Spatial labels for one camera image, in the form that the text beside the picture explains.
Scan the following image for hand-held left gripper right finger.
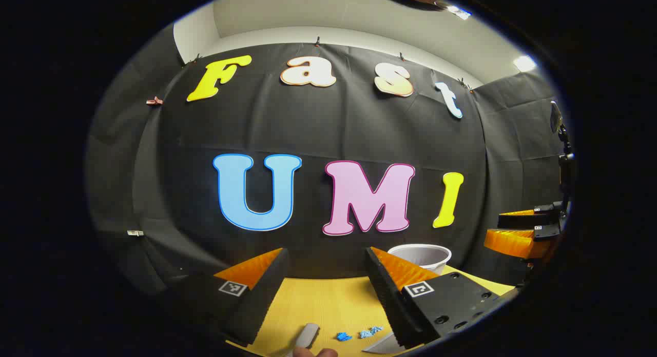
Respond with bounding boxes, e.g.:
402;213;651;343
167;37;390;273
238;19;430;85
364;246;509;349

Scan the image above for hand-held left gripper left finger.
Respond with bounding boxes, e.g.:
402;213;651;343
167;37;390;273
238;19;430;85
169;247;291;346

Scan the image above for grey dustpan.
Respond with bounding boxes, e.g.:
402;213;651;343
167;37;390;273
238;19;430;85
362;332;407;355

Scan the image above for white ribbed garbage bin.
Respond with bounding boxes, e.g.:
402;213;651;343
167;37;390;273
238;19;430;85
388;244;452;275

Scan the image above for small grey broom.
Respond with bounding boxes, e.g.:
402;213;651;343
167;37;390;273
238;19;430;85
285;323;320;357

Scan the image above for yellow wooden desktop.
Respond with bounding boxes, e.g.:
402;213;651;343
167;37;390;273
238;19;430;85
226;265;516;357

